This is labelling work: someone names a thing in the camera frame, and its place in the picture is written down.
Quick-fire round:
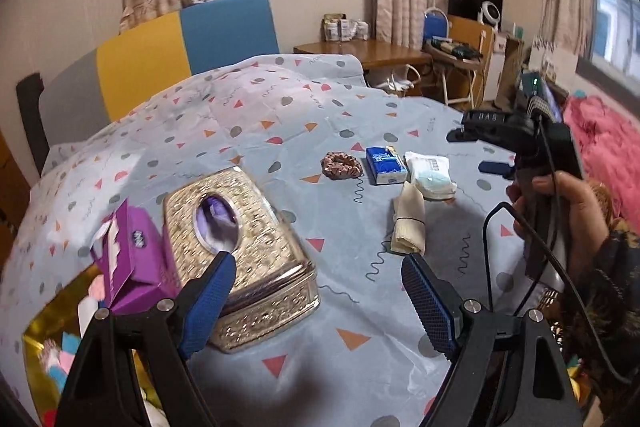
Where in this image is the pastel patchwork cloth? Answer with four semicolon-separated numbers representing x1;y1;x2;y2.
39;332;78;390

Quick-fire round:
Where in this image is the black cable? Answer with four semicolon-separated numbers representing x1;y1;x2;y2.
481;127;633;385

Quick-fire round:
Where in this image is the purple tissue box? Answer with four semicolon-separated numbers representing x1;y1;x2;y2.
90;198;183;315

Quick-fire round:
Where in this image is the brown hair scrunchie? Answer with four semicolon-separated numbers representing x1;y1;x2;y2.
321;152;362;180

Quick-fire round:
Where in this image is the gold tray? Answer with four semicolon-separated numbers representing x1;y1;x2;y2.
22;272;168;427

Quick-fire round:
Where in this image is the wooden wardrobe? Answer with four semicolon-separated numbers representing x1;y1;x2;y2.
0;132;32;248

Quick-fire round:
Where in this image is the blue tissue pack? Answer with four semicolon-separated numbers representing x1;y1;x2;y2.
366;146;407;185

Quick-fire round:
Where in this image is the row of small boxes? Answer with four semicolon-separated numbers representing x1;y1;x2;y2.
322;13;371;42

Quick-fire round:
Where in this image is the white cloth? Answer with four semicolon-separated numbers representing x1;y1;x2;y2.
47;157;143;250

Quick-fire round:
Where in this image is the multicolour chair back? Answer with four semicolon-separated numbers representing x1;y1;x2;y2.
16;0;280;168

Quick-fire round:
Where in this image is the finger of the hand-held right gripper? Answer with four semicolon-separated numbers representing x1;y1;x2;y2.
478;161;518;180
446;128;516;152

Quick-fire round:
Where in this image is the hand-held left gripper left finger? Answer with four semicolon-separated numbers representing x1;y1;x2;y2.
55;251;237;427

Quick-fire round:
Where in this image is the white round fan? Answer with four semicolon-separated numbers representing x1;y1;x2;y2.
477;2;502;28

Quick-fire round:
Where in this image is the person's right forearm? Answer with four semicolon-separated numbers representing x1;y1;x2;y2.
552;187;640;427

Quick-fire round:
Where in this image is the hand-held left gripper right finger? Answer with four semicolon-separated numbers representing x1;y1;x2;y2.
401;253;586;427

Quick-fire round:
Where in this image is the blue and white bag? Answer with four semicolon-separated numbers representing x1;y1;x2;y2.
424;8;451;40

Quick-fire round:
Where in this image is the ornate silver tissue box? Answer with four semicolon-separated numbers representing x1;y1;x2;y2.
164;167;321;354

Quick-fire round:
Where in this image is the side window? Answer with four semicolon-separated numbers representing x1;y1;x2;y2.
590;0;640;80

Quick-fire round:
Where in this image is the wooden desk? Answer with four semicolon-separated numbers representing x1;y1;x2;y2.
294;39;433;74

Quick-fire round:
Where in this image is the beige cloth bundle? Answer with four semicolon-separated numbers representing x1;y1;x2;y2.
390;182;427;256

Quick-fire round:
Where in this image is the wooden chair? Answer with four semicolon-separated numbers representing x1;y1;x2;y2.
429;14;495;108

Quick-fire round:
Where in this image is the white plastic packet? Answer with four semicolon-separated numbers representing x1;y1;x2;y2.
404;151;458;202

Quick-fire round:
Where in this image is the light grey blue-striped sock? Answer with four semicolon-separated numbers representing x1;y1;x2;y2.
77;297;101;338

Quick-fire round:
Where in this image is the person's right hand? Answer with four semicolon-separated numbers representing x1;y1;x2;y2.
506;172;609;265

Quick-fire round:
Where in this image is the pink fluffy blanket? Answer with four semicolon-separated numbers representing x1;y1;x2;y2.
562;94;640;218

